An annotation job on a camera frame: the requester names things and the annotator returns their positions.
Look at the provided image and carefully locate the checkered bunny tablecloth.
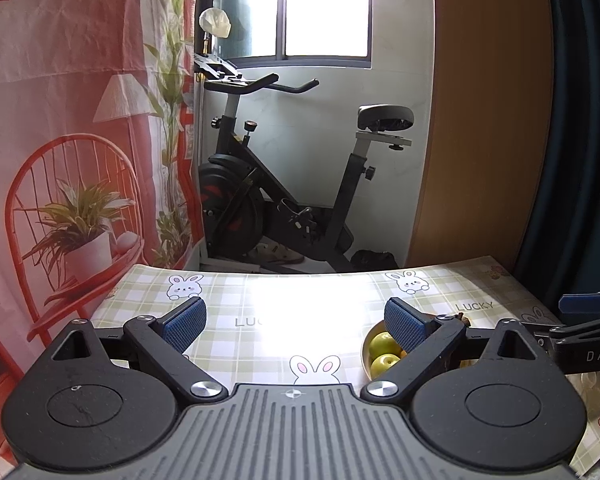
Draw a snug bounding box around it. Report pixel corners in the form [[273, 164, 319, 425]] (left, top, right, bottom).
[[90, 254, 600, 478]]

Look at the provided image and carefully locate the white plastic bag on pole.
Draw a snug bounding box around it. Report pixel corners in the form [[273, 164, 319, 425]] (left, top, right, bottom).
[[198, 6, 232, 39]]

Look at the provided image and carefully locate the black exercise bike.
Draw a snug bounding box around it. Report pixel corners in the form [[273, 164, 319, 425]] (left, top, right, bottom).
[[194, 54, 415, 272]]

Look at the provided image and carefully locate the red printed wall tapestry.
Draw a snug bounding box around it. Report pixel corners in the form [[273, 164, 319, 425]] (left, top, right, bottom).
[[0, 0, 201, 473]]

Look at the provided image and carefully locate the dark blue curtain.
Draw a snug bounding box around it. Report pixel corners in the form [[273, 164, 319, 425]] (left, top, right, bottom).
[[514, 0, 600, 312]]

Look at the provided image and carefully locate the wooden wardrobe panel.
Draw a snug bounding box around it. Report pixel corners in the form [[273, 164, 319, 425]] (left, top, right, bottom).
[[406, 0, 553, 268]]

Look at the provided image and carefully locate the green apple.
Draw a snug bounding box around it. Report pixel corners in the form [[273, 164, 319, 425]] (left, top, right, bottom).
[[368, 332, 402, 361], [370, 353, 401, 380]]

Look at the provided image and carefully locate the window with dark frame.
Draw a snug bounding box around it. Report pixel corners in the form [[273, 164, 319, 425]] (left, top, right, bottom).
[[200, 0, 373, 68]]

